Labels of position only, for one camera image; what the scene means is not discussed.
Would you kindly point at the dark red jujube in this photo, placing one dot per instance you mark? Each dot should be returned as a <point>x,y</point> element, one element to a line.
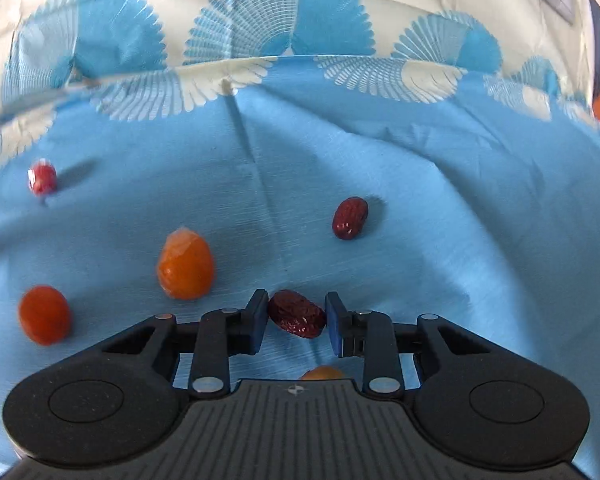
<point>350,218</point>
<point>296,318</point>

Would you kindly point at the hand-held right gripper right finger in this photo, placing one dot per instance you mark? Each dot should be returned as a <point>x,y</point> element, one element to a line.
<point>333,327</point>

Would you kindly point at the plastic-wrapped orange kumquat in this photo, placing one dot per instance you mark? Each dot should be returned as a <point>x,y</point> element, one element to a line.
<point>186,267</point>

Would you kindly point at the bare orange kumquat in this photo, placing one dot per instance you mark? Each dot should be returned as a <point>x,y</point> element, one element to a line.
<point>45,315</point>

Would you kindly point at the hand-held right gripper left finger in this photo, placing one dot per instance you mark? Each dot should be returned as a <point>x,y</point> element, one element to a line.
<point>256,325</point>

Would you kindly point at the small orange kumquat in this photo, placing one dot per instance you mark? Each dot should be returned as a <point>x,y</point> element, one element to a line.
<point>323,373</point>

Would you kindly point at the blue fan-patterned bed sheet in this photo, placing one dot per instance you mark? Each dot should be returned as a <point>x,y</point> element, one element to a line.
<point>300,170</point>

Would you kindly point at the plastic-wrapped red hawthorn fruit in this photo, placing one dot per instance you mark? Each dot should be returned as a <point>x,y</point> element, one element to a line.
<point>42,178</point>

